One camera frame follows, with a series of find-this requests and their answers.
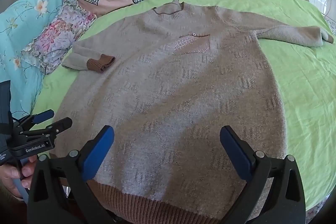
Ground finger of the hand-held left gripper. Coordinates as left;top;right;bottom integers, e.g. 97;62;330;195
14;109;55;130
20;117;73;139

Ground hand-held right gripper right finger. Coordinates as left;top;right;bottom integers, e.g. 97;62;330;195
220;126;306;224

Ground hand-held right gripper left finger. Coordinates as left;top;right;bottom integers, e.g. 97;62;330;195
28;125;116;224

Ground beige knit sweater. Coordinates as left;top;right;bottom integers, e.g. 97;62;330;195
54;0;334;224

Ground person's left hand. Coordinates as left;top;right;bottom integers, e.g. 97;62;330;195
0;155;38;199

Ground purple pink floral pillow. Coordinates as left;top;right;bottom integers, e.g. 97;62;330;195
21;0;96;75

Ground green bed sheet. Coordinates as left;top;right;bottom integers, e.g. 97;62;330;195
35;0;336;211

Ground teal floral quilt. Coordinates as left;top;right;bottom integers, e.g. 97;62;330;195
0;0;82;119

